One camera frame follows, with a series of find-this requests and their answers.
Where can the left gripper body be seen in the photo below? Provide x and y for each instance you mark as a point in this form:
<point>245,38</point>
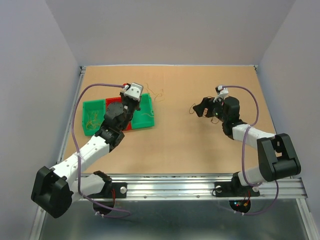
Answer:
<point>129,106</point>

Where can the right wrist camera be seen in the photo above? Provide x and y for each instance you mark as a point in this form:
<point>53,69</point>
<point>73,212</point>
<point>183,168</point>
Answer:
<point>222,93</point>

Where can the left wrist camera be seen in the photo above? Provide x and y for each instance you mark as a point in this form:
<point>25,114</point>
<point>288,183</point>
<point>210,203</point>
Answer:
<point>133,91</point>

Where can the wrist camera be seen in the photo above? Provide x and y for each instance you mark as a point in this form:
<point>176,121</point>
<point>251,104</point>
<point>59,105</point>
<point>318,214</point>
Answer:
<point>133,91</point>
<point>222,93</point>

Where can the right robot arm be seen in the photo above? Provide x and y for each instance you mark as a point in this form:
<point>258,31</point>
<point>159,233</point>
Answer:
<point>277,158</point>

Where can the aluminium rail frame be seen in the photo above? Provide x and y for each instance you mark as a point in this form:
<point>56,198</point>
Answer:
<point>176,138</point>

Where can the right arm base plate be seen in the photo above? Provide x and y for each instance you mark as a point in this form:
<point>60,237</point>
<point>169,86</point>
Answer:
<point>225,189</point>

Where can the green bin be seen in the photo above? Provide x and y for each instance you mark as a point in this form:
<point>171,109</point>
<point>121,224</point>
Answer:
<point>92,116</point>
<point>145,117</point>

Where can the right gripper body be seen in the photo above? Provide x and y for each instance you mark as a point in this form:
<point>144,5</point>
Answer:
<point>215,109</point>

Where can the red bin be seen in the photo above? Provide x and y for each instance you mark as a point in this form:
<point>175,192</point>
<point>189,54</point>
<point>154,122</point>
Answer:
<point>108,101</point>

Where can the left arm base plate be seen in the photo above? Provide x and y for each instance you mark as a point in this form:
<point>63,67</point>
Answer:
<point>117,188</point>

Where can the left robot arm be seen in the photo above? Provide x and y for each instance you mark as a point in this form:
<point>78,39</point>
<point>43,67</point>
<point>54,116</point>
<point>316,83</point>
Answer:
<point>57,187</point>

